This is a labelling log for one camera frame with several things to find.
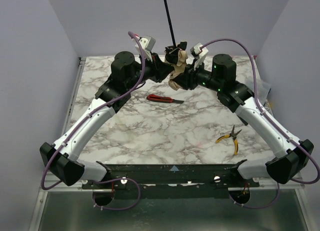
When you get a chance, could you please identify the beige folding umbrella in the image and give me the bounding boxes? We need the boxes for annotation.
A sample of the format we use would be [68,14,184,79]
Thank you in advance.
[163,0,188,91]

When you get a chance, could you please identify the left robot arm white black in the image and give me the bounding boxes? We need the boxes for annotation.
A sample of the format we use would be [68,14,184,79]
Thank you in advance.
[39,51,174,186]

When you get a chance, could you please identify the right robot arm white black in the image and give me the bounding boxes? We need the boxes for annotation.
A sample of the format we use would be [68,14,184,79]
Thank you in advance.
[173,54,314,184]

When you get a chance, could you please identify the red black utility knife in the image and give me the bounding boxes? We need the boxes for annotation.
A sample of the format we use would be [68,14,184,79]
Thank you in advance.
[146,94,185,104]

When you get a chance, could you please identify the clear plastic screw box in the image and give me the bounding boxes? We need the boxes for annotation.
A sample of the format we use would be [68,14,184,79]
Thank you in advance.
[246,79,271,104]

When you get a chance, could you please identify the blue tape triangle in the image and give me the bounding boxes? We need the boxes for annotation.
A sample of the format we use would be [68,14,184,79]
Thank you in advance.
[170,165,180,172]

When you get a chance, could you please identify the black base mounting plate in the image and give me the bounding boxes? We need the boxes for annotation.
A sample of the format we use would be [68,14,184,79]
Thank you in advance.
[82,164,259,199]

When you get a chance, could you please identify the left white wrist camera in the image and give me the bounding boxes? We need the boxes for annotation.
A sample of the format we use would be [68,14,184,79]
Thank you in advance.
[134,34,156,62]

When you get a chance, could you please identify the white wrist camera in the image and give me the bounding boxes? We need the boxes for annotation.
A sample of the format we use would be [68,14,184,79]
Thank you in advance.
[190,42,209,71]
[134,34,156,62]

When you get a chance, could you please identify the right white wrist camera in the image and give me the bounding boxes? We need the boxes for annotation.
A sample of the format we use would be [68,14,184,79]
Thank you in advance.
[190,42,209,71]

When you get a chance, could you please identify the yellow handled pliers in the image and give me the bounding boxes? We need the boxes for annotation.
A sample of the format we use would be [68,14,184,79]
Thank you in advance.
[215,124,242,156]

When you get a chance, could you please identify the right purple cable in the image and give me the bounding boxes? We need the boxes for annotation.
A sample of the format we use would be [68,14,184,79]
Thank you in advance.
[199,38,320,209]

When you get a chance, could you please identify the aluminium rail frame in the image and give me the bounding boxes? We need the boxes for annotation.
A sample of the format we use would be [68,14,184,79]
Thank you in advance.
[27,57,310,231]

